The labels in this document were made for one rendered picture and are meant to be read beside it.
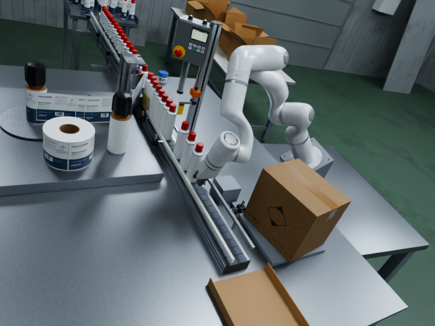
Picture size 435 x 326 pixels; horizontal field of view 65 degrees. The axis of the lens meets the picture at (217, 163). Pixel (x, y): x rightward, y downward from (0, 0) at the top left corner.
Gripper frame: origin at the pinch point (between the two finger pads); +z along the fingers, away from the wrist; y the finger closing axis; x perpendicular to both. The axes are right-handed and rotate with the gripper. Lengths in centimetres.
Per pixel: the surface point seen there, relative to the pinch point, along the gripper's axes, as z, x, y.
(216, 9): 86, -271, -146
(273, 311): -10, 59, -5
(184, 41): -23, -63, -3
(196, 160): -4.5, -8.2, 1.1
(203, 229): 1.3, 21.5, 5.2
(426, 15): 68, -355, -652
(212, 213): 1.4, 15.2, -1.4
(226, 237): -3.2, 27.9, -1.1
